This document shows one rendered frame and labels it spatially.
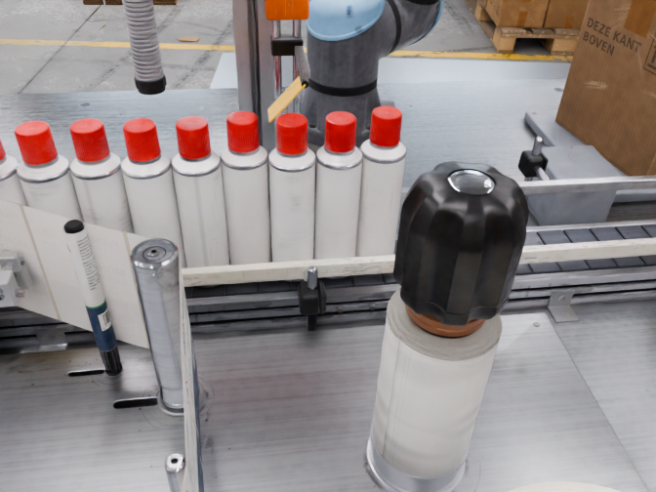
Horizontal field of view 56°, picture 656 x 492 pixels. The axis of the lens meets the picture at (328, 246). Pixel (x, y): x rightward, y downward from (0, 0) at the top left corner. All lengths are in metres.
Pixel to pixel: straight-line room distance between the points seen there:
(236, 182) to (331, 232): 0.13
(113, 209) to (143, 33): 0.19
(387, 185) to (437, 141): 0.49
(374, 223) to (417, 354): 0.31
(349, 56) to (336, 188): 0.34
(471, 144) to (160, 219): 0.66
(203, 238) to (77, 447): 0.25
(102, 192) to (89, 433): 0.24
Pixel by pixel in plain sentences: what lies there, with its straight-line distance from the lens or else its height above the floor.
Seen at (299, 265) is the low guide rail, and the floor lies 0.91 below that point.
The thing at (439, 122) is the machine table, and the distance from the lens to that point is 1.24.
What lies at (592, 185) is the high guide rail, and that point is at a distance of 0.87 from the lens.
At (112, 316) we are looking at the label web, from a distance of 0.64.
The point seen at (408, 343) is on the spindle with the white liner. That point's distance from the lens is 0.44.
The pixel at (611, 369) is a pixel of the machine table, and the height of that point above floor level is 0.83.
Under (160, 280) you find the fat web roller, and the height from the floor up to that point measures 1.05.
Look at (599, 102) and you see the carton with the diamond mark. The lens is 1.18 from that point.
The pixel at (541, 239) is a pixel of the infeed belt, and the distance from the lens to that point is 0.88.
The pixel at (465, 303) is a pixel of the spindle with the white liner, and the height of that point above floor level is 1.11.
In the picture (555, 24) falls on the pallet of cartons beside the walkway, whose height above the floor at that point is 0.17.
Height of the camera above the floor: 1.38
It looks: 38 degrees down
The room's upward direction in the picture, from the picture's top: 2 degrees clockwise
